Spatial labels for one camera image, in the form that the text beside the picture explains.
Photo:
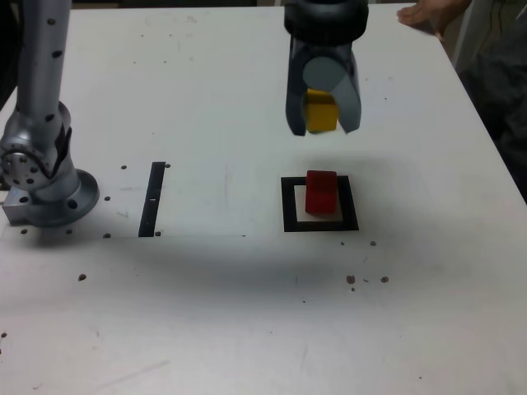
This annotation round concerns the person's forearm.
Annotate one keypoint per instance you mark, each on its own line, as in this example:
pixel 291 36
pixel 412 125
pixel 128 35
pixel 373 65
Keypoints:
pixel 460 4

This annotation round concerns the red cube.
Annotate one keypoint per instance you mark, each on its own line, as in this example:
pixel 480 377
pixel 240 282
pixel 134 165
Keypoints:
pixel 321 197

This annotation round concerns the black tape strip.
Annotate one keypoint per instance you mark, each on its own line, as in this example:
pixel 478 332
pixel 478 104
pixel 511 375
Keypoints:
pixel 151 197

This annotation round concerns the black tape square outline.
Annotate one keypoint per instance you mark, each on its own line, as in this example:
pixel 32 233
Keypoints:
pixel 288 205

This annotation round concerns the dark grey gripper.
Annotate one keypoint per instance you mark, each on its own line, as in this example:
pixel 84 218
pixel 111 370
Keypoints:
pixel 329 49

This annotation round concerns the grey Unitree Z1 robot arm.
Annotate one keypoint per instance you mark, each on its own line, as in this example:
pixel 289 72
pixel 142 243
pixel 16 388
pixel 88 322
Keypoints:
pixel 41 82

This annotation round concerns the yellow cube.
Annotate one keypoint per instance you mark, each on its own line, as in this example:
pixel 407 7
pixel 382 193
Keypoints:
pixel 321 115

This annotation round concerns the person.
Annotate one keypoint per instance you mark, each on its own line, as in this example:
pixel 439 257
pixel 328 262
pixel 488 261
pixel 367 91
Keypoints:
pixel 506 103

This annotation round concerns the person's hand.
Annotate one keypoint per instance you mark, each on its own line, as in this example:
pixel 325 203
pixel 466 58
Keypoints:
pixel 428 14

